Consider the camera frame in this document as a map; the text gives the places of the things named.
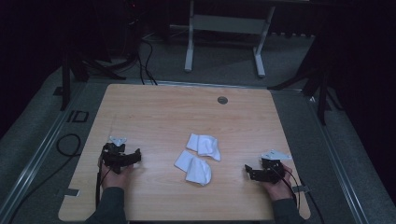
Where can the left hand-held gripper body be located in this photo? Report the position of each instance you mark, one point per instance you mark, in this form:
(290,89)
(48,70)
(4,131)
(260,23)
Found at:
(113,157)

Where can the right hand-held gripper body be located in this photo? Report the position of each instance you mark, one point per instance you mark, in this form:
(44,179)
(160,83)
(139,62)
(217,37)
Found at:
(270,169)

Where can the person's right hand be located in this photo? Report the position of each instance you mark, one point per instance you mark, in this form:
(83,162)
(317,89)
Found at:
(280,188)

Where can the person's left hand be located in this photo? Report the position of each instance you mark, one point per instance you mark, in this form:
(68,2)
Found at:
(116,179)

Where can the grey tape strip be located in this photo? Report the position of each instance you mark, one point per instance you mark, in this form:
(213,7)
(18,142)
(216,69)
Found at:
(301,188)

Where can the white sock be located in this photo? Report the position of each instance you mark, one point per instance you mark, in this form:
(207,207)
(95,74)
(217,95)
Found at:
(194,169)
(205,146)

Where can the black metal stand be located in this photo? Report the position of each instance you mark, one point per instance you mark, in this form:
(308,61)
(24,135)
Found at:
(67,81)
(322,93)

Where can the metal floor rail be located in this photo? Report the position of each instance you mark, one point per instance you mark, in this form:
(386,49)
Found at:
(34,161)
(337,161)

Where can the white metal desk frame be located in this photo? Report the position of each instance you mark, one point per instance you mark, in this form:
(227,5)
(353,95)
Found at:
(229,24)

